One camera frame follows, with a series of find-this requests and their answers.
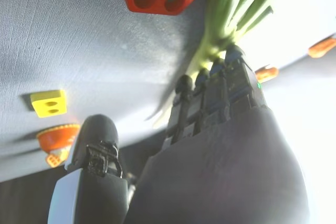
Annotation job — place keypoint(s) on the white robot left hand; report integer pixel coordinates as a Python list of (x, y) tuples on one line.
[(210, 169)]

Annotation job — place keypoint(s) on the long leek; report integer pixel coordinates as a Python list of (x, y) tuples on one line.
[(220, 11)]

